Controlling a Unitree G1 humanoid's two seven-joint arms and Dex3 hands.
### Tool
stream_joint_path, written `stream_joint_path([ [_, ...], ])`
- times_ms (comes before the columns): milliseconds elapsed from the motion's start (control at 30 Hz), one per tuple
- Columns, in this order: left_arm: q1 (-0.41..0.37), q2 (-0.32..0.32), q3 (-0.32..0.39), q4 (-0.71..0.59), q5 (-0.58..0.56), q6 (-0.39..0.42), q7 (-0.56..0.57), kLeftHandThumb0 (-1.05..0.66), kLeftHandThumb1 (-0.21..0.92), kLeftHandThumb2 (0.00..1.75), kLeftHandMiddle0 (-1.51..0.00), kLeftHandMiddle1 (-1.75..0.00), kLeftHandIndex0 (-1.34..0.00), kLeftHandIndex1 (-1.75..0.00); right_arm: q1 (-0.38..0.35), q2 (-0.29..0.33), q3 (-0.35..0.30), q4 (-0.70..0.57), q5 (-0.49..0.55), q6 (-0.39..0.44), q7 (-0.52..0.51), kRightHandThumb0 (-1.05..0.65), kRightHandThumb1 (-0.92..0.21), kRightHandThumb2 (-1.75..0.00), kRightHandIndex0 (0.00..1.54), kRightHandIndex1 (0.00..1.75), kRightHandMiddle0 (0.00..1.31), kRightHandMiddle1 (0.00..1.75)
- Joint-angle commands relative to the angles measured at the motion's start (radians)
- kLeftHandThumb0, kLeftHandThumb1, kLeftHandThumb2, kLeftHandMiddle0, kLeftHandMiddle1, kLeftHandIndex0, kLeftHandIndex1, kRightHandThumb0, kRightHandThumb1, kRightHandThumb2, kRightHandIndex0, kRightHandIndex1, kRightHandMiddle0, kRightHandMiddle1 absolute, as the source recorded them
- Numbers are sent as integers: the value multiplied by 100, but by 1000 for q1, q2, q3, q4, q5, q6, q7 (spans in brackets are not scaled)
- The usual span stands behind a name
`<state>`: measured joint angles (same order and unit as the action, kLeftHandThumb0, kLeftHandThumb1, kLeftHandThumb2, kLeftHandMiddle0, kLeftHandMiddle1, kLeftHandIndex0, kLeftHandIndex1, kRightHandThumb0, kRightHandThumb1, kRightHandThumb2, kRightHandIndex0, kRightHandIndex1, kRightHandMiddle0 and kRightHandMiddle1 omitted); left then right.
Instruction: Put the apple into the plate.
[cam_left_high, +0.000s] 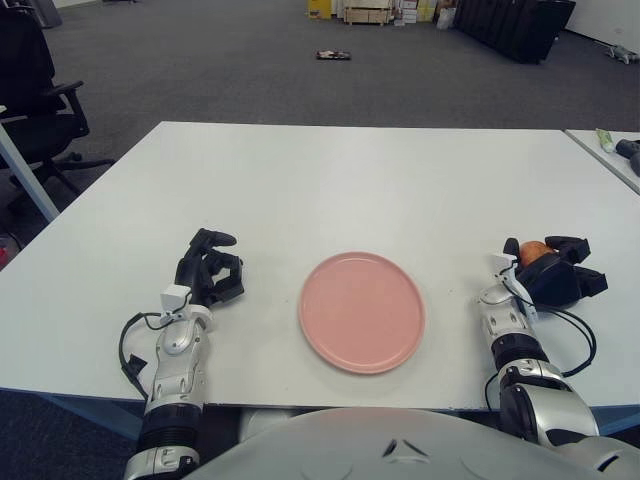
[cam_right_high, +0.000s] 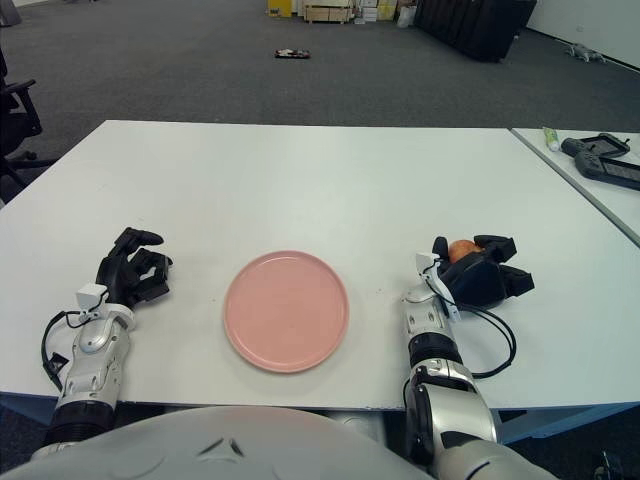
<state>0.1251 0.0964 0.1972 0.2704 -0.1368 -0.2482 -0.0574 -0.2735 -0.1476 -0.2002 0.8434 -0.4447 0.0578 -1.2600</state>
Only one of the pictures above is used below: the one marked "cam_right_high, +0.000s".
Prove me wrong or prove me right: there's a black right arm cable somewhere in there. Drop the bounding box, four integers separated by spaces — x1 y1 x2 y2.
457 304 517 379

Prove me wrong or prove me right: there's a stack of cardboard boxes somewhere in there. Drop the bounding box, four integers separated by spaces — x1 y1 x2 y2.
352 0 401 24

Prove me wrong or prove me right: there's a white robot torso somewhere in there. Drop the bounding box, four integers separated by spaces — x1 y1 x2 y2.
0 405 431 480

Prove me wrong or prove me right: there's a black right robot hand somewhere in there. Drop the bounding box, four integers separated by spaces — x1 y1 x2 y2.
431 233 535 310

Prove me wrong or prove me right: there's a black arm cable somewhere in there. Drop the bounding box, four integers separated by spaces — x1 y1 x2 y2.
42 309 89 391
457 304 517 379

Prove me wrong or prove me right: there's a black handheld controller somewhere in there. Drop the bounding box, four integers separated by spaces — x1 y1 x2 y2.
559 132 632 159

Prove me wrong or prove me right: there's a grey handheld controller with screen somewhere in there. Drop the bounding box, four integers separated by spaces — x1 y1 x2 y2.
573 149 640 190

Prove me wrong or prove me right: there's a red-yellow apple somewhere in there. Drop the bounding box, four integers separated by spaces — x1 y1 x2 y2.
448 239 485 264

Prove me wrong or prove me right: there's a wooden pallet crate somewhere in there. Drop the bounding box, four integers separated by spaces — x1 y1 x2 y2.
303 0 354 25

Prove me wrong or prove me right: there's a pink round plate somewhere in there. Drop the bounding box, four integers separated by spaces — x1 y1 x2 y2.
223 249 350 375

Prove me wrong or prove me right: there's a black curtain partition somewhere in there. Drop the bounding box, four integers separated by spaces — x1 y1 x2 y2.
413 0 537 64

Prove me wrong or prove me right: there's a grey robot dog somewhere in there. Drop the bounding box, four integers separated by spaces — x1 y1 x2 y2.
564 41 607 64

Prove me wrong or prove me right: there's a black office chair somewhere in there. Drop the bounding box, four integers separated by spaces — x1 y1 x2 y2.
0 49 54 204

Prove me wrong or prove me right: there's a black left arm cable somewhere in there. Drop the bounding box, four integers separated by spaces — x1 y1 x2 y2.
42 309 89 391

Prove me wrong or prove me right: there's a blue-grey table frame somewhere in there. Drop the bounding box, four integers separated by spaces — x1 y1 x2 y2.
499 407 640 446

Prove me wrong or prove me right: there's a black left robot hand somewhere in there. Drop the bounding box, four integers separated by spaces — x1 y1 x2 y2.
94 227 175 309

